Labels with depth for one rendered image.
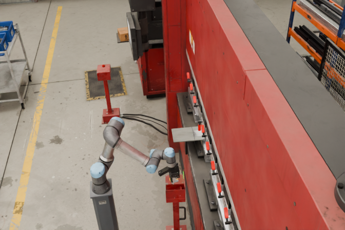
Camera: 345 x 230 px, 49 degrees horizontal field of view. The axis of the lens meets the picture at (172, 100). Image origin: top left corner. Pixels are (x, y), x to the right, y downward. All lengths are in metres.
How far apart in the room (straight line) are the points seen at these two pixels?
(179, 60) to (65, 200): 1.91
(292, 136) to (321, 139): 0.09
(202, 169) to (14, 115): 3.30
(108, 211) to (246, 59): 2.05
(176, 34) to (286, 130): 2.54
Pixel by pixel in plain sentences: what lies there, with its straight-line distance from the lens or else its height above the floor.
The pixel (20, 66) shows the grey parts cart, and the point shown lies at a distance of 6.25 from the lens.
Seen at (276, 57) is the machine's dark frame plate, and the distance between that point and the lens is 1.78.
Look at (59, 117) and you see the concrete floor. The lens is 5.47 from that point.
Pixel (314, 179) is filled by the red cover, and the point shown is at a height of 2.30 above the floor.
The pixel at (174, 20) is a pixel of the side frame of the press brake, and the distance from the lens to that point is 3.68.
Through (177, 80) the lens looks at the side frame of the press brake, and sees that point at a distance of 4.00.
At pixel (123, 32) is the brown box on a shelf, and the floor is 1.10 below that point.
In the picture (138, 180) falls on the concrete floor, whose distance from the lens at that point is 4.32.
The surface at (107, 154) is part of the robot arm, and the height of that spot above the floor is 1.07.
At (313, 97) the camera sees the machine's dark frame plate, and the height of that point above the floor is 2.30.
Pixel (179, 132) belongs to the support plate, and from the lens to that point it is 3.33.
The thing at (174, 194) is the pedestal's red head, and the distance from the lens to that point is 3.15.
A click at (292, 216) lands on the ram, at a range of 1.37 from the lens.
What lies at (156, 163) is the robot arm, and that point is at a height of 1.16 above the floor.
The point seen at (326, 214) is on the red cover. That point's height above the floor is 2.30.
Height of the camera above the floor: 3.13
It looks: 35 degrees down
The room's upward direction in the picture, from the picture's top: 2 degrees counter-clockwise
